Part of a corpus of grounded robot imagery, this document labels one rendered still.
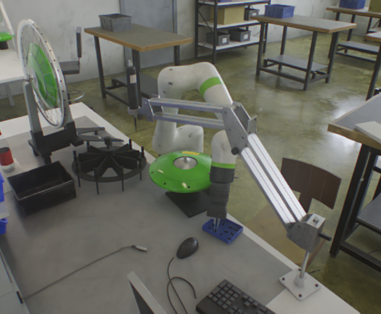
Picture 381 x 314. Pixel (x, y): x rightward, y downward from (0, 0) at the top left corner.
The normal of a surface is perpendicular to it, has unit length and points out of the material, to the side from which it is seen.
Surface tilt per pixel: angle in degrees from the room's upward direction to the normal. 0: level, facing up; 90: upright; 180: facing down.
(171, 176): 17
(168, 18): 90
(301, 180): 90
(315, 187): 90
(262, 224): 0
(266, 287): 0
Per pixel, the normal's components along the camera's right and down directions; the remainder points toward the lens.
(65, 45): 0.61, 0.41
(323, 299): 0.00, -0.86
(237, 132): -0.66, 0.39
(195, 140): 0.43, 0.44
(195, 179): 0.12, -0.63
